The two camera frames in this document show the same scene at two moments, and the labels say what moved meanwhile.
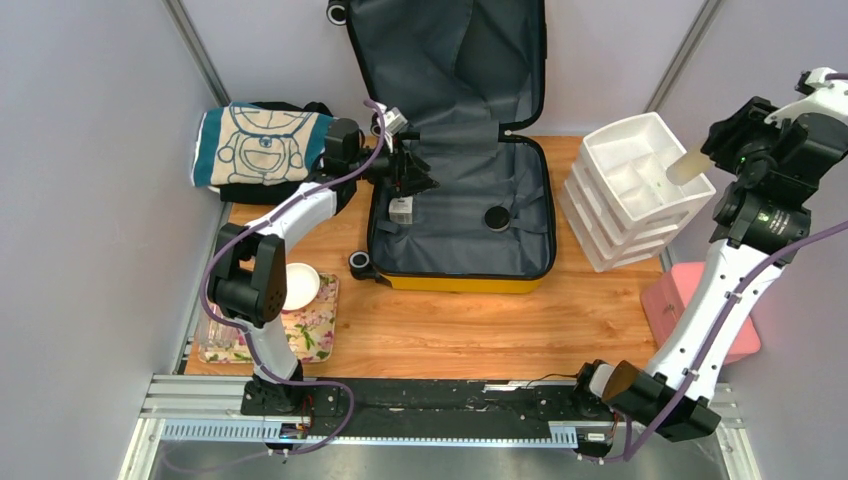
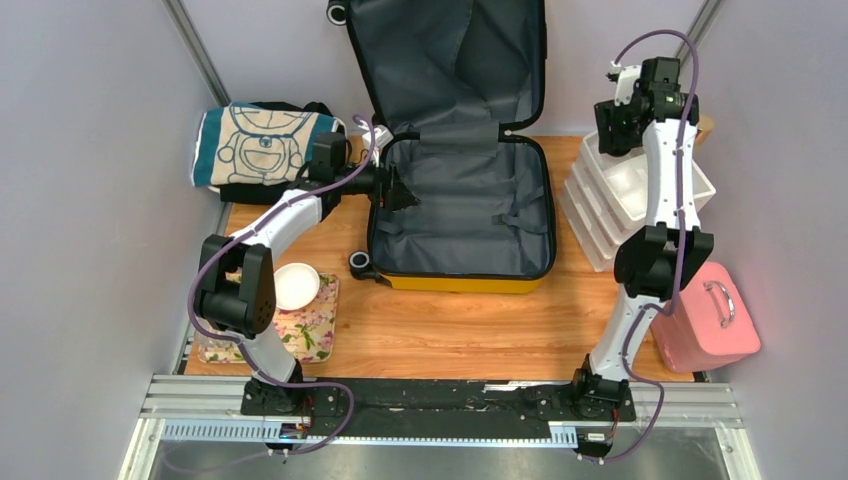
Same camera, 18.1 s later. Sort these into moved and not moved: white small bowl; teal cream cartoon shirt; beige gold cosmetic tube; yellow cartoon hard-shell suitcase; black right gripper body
Moved: black right gripper body; beige gold cosmetic tube
Not moved: yellow cartoon hard-shell suitcase; teal cream cartoon shirt; white small bowl
